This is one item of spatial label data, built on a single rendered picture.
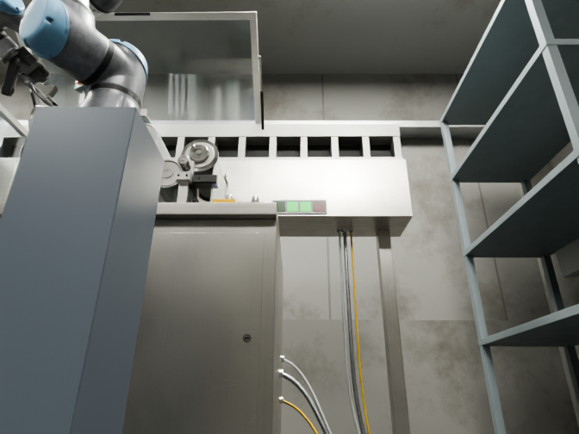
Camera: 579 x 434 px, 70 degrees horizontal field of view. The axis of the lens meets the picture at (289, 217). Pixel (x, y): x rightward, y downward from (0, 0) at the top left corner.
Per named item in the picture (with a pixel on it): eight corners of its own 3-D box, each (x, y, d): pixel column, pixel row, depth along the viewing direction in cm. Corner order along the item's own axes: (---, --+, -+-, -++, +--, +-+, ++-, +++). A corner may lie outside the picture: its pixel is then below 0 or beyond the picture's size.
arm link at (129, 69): (152, 106, 97) (161, 62, 103) (102, 70, 87) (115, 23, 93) (120, 122, 103) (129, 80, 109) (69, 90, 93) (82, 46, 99)
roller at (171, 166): (148, 185, 157) (153, 158, 162) (167, 213, 180) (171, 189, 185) (180, 185, 157) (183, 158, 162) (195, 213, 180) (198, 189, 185)
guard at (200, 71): (18, 20, 187) (19, 19, 188) (52, 127, 214) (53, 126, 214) (251, 18, 185) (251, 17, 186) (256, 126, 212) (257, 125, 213)
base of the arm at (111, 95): (128, 114, 85) (136, 77, 89) (54, 114, 85) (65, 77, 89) (151, 154, 98) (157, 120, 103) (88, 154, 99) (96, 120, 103)
